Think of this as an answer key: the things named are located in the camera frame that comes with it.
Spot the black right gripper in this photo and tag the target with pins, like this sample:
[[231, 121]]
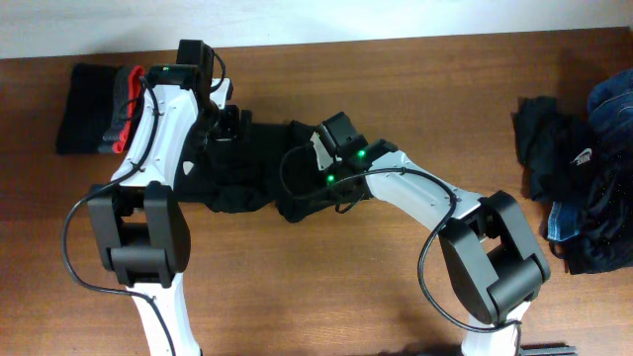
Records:
[[334, 196]]

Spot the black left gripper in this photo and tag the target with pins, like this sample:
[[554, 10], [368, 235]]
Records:
[[232, 130]]

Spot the black garment red band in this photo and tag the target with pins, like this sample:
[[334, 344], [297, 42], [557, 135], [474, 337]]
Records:
[[102, 107]]

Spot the black t-shirt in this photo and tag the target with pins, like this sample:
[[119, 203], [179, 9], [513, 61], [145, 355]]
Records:
[[273, 164]]

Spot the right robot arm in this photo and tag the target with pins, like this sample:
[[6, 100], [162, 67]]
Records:
[[495, 265]]

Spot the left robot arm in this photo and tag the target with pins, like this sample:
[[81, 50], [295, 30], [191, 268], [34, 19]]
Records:
[[142, 235]]

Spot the light blue garment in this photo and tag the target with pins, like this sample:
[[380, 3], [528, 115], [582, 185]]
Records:
[[563, 222]]

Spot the black clothes pile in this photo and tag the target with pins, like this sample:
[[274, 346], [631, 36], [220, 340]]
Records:
[[565, 162]]

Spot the blue denim garment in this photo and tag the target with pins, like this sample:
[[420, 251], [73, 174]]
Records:
[[610, 112]]

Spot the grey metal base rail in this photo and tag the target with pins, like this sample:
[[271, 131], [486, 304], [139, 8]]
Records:
[[549, 351]]

